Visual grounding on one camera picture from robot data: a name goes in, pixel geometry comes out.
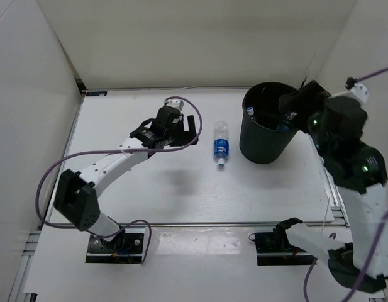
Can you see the aluminium table edge rail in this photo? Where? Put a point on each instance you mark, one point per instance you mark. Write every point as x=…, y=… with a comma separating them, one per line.
x=331, y=190

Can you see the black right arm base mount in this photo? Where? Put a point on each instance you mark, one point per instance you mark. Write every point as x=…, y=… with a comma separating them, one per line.
x=274, y=249

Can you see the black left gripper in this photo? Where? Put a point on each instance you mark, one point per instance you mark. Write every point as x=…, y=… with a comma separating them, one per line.
x=185, y=136

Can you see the dark green ribbed bin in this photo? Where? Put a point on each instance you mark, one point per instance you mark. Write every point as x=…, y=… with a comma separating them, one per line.
x=260, y=142

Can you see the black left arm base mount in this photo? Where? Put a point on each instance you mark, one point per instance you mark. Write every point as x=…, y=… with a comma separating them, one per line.
x=129, y=251

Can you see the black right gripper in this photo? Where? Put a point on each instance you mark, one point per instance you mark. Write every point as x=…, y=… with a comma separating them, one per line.
x=312, y=96

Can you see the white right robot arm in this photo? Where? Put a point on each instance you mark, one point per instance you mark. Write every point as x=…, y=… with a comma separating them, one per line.
x=335, y=124

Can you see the clear unlabelled plastic bottle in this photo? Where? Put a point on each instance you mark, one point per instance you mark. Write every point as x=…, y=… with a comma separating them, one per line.
x=251, y=113

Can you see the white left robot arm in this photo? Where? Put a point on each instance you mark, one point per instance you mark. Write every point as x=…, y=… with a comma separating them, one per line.
x=77, y=195

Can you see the clear Aquafina water bottle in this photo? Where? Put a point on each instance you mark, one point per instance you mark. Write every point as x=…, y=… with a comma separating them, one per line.
x=285, y=122

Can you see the blue label Pocari bottle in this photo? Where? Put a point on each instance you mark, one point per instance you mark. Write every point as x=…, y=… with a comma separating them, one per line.
x=221, y=146

